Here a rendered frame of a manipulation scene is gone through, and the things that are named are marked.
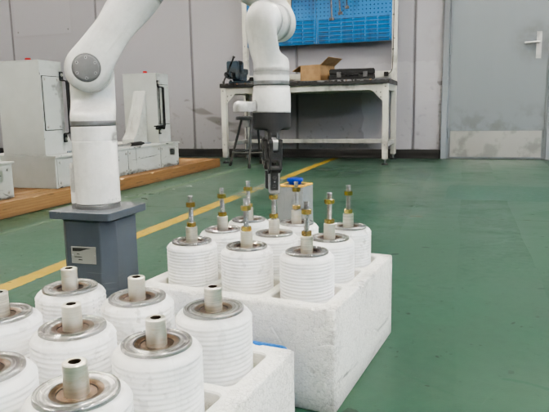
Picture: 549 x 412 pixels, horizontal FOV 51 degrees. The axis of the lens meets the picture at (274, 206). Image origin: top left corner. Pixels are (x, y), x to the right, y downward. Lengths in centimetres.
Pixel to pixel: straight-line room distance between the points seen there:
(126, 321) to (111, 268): 49
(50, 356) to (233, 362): 21
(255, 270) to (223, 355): 34
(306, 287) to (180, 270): 25
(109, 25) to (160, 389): 80
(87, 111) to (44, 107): 231
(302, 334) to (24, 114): 285
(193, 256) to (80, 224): 28
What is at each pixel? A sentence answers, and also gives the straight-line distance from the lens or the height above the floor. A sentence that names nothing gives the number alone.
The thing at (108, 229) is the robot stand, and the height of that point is 26.
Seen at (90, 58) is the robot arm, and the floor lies 60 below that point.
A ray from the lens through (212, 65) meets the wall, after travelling 655.
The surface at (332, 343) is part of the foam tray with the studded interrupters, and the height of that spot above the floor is 12.
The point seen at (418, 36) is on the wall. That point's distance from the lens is 602.
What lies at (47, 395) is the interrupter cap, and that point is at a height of 25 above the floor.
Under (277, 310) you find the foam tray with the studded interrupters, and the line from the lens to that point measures 98.
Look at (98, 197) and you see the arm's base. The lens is 124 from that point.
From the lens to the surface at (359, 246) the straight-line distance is 120.
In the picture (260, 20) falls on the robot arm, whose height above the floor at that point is 66.
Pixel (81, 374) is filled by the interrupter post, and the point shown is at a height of 27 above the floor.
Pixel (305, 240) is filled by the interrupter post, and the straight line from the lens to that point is 100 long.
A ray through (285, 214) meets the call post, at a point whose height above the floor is 24.
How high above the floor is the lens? 50
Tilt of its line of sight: 9 degrees down
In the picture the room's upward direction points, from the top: 1 degrees counter-clockwise
